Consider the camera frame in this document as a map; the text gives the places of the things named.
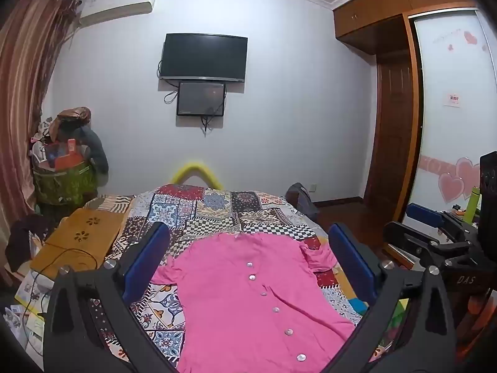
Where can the yellow printed cushion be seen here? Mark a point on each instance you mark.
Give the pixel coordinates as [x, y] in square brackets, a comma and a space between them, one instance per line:
[396, 314]

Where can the pile of white papers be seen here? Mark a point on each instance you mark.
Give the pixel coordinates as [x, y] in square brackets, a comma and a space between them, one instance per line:
[27, 311]

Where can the green patterned bag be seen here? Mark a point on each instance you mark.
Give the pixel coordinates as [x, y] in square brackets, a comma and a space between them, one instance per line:
[64, 186]

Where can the striped brown curtain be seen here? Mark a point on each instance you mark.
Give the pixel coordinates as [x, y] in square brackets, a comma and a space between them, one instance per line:
[23, 85]

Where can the brown patterned cloth bundle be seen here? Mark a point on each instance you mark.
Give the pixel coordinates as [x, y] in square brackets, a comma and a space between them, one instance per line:
[73, 116]

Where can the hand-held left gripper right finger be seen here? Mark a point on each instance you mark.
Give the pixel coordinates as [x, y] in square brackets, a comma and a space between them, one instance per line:
[353, 260]

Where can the small black monitor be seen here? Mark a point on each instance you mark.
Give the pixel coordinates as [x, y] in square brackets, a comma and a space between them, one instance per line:
[201, 99]

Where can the green bottle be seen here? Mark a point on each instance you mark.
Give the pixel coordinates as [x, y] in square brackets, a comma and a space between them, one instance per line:
[471, 204]

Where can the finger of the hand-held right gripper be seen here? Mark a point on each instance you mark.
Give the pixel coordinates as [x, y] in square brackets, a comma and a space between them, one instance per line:
[411, 241]
[423, 213]

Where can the patchwork printed blanket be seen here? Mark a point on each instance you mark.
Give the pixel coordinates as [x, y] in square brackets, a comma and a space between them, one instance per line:
[217, 209]

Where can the grey backpack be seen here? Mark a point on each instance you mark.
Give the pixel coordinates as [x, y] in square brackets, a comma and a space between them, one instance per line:
[305, 202]

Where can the pink buttoned shirt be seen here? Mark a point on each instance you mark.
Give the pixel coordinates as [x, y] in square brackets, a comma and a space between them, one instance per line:
[233, 299]

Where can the wooden wardrobe with white door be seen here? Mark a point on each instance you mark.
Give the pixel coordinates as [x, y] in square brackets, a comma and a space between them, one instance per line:
[450, 66]

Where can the white wall socket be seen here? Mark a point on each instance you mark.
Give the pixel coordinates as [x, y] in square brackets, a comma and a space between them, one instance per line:
[313, 188]

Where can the dark purple clothing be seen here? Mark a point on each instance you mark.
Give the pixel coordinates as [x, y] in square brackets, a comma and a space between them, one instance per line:
[27, 237]

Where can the wooden lap board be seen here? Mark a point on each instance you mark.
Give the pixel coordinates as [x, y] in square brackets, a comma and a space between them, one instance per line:
[77, 225]

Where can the black wall television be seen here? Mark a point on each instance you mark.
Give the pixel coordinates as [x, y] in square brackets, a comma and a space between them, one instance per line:
[204, 56]

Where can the grey jacket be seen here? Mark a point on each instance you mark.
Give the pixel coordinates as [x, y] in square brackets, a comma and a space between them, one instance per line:
[97, 151]

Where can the white air conditioner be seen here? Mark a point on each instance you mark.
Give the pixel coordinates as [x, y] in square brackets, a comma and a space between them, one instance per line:
[116, 6]

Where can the orange box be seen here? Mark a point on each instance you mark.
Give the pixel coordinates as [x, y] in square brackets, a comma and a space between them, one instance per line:
[69, 157]

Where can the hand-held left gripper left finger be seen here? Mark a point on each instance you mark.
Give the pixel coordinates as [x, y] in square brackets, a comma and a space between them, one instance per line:
[147, 258]

